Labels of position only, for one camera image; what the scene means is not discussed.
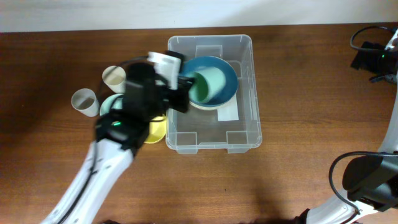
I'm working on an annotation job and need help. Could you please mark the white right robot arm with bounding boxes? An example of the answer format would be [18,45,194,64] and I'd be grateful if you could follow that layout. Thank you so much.
[293,103,397,223]

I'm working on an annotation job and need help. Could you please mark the grey cup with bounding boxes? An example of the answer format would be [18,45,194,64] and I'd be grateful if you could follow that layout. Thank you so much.
[71,88,100,117]

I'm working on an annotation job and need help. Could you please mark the white label in bin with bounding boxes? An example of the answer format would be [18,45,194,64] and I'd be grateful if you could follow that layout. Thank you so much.
[217,95,239,121]

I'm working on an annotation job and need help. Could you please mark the mint green small bowl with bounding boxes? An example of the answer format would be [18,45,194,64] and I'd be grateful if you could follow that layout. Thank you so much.
[99,94,123,116]

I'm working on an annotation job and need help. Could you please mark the yellow small bowl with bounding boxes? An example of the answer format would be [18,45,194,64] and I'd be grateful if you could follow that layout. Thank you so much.
[144,115,167,144]

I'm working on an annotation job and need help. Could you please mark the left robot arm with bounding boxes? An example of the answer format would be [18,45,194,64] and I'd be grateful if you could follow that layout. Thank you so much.
[43,50,195,223]

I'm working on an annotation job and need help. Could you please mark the clear plastic storage bin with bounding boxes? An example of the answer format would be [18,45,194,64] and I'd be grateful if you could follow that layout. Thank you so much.
[165,34,262,154]

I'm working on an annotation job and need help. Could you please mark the cream cup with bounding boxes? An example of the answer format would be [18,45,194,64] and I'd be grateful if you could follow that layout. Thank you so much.
[102,65,126,93]

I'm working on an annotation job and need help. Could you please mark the blue bowl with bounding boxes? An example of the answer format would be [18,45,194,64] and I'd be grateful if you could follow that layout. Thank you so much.
[179,56,239,105]

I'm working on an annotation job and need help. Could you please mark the beige bowl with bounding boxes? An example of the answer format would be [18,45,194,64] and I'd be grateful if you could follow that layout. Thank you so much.
[189,95,236,111]

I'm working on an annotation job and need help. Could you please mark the mint green cup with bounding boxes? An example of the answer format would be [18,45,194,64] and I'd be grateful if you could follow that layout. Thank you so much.
[187,67,226,103]

